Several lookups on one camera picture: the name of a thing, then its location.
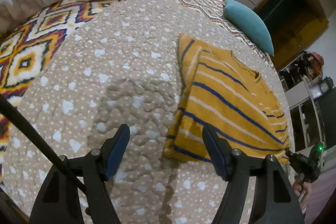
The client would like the beige dotted quilt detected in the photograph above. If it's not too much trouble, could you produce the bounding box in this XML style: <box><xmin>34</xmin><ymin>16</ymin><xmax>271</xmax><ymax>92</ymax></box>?
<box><xmin>1</xmin><ymin>0</ymin><xmax>296</xmax><ymax>224</ymax></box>

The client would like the person's right hand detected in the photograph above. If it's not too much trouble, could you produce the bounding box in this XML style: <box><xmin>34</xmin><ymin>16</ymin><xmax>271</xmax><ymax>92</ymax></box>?
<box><xmin>292</xmin><ymin>179</ymin><xmax>313</xmax><ymax>214</ymax></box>

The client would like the small clock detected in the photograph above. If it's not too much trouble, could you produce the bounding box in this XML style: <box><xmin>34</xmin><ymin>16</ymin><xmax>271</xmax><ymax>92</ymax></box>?
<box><xmin>319</xmin><ymin>76</ymin><xmax>332</xmax><ymax>94</ymax></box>

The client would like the black cable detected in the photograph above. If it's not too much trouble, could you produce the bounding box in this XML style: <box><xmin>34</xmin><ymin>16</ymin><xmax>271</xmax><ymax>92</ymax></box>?
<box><xmin>0</xmin><ymin>95</ymin><xmax>88</xmax><ymax>194</ymax></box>

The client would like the geometric patterned blanket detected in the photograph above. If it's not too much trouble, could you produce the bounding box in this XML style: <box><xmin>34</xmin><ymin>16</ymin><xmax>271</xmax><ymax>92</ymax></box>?
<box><xmin>0</xmin><ymin>0</ymin><xmax>276</xmax><ymax>188</ymax></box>

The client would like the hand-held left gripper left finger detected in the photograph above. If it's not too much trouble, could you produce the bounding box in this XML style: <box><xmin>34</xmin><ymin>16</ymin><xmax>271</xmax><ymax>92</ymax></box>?
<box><xmin>29</xmin><ymin>124</ymin><xmax>131</xmax><ymax>224</ymax></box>

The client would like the cluttered shelf unit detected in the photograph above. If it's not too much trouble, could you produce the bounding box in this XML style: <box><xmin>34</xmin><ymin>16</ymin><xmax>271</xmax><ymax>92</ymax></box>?
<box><xmin>278</xmin><ymin>51</ymin><xmax>336</xmax><ymax>153</ymax></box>

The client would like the yellow striped small shirt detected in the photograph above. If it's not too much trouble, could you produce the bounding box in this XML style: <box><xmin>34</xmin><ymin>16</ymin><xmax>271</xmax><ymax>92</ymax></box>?
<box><xmin>163</xmin><ymin>33</ymin><xmax>291</xmax><ymax>165</ymax></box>

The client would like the teal pillow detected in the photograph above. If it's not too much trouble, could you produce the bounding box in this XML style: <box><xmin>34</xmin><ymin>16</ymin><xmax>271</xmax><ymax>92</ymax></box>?
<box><xmin>223</xmin><ymin>0</ymin><xmax>275</xmax><ymax>57</ymax></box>

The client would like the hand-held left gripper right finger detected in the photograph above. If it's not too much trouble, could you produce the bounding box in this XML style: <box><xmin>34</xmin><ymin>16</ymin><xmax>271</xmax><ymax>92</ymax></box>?
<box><xmin>202</xmin><ymin>125</ymin><xmax>305</xmax><ymax>224</ymax></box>

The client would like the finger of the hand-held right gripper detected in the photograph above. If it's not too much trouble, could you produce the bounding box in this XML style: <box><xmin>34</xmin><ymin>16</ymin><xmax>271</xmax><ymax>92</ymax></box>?
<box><xmin>285</xmin><ymin>148</ymin><xmax>300</xmax><ymax>165</ymax></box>

